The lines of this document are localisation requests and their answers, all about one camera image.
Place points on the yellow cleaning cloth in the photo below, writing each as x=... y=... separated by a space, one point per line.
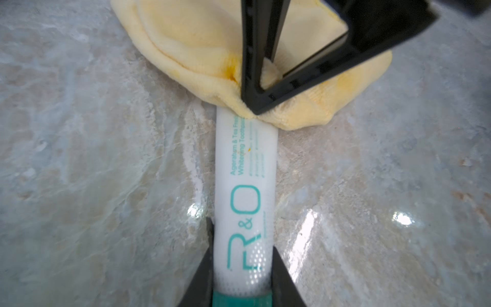
x=199 y=45

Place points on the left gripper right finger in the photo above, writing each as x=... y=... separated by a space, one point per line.
x=284 y=291

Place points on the teal cap toothpaste tube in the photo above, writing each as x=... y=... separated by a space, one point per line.
x=245 y=189

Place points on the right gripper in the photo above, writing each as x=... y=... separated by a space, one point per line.
x=421 y=9

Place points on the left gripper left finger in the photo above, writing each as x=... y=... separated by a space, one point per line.
x=200 y=290

